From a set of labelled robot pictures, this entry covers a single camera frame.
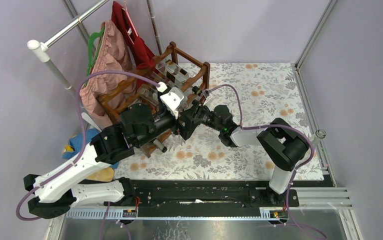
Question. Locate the silver clothes rail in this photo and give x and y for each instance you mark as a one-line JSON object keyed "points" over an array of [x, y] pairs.
{"points": [[40, 49]]}

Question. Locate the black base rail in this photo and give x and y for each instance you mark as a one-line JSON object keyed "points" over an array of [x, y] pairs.
{"points": [[245, 193]]}

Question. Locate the clear bottle black cap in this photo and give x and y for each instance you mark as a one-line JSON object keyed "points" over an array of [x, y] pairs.
{"points": [[194, 93], [173, 72]]}

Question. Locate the yellow cloth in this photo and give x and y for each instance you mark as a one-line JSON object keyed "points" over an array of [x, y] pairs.
{"points": [[103, 175]]}

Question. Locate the clear bottle black cap front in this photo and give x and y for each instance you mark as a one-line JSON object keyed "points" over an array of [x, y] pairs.
{"points": [[194, 93]]}

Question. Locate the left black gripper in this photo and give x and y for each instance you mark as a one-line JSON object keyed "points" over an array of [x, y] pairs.
{"points": [[176, 126]]}

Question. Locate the pink hanging garment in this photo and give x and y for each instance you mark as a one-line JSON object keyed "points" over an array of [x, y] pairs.
{"points": [[112, 55]]}

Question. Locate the green wine bottle brown label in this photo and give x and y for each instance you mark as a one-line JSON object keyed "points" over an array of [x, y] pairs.
{"points": [[159, 145]]}

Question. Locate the brown wooden wine rack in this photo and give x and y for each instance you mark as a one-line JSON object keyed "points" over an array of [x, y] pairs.
{"points": [[165, 92]]}

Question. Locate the clear bottle dark label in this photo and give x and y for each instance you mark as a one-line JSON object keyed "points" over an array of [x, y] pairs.
{"points": [[315, 139]]}

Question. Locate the red hanging garment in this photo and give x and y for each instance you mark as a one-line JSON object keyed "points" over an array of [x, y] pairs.
{"points": [[142, 55]]}

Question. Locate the clear round bottle back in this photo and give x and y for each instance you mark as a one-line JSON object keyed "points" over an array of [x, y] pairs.
{"points": [[148, 92]]}

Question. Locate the floral tablecloth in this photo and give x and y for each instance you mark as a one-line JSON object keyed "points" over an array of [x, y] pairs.
{"points": [[256, 94]]}

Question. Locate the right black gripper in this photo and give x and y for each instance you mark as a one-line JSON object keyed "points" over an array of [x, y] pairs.
{"points": [[197, 111]]}

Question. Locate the blue cloth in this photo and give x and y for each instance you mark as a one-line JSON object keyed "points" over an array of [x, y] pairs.
{"points": [[75, 143]]}

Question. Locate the green clothes hanger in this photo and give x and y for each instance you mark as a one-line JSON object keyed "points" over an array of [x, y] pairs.
{"points": [[93, 49]]}

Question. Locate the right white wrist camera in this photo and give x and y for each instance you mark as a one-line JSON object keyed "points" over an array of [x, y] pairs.
{"points": [[206, 98]]}

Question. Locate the white slotted cable duct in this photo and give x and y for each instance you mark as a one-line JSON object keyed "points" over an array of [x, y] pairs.
{"points": [[195, 212]]}

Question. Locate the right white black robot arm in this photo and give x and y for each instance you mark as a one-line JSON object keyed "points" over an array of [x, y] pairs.
{"points": [[285, 145]]}

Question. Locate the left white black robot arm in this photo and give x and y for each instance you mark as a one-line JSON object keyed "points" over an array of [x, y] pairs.
{"points": [[65, 187]]}

